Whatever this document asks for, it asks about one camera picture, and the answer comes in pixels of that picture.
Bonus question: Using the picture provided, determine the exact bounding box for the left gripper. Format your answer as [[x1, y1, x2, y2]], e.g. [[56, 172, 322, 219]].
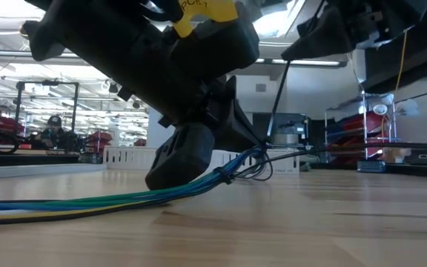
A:
[[145, 10, 263, 191]]

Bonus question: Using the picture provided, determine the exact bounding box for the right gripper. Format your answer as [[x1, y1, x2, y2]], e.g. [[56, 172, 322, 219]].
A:
[[280, 0, 427, 60]]

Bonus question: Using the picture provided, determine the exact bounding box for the white slotted cable raceway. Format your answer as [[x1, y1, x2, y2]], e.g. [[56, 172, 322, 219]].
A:
[[103, 145, 300, 176]]

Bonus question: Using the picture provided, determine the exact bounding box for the green cable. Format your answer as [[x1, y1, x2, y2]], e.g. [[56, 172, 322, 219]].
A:
[[42, 148, 266, 208]]

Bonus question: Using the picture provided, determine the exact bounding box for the thin black cable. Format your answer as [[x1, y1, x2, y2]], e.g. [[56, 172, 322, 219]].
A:
[[0, 142, 427, 226]]

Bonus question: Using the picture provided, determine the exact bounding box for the long ceiling light bar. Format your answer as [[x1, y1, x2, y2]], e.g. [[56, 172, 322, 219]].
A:
[[0, 49, 348, 69]]

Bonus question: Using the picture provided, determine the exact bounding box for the grey machine with display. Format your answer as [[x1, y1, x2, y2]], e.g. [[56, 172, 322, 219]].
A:
[[272, 113, 310, 149]]

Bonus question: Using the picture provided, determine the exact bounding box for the metal shelf rack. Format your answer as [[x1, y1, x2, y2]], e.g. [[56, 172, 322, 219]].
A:
[[323, 88, 402, 166]]

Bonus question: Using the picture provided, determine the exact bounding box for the cardboard box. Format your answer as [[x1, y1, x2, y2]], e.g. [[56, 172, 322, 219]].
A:
[[383, 148, 411, 164]]

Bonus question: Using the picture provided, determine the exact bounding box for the person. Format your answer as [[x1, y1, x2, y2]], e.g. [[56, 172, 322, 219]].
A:
[[42, 114, 73, 151]]

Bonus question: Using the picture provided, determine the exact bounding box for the yellow cable tag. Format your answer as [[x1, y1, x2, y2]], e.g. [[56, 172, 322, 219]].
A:
[[171, 0, 239, 39]]

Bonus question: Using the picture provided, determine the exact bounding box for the black camera gantry frame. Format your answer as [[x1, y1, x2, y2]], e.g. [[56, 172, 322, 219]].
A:
[[14, 79, 81, 153]]

